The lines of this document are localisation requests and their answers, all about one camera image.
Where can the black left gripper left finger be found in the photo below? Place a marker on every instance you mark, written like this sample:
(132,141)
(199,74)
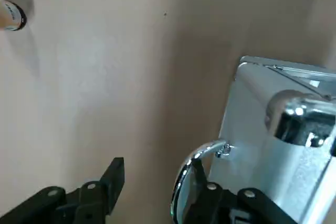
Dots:
(86,203)

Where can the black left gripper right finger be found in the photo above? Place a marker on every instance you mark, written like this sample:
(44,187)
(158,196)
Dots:
(225,208)

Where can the aluminium medicine case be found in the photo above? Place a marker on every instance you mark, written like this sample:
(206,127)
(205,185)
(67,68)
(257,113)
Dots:
(249,155)

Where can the brown bottle orange cap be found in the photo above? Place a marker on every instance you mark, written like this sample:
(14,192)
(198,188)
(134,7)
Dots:
(15,15)

